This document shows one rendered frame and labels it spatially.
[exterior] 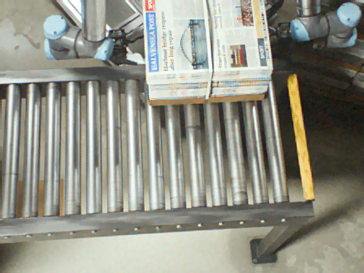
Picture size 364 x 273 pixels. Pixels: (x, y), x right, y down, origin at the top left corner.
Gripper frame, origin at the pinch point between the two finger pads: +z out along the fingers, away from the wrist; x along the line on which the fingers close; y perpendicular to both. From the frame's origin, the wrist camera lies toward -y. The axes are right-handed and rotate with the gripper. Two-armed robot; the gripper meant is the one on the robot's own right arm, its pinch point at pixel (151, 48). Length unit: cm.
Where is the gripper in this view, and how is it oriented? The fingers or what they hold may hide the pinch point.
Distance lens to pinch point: 194.9
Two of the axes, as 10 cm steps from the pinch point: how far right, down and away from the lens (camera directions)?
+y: 0.3, -3.5, -9.4
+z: 10.0, -0.5, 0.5
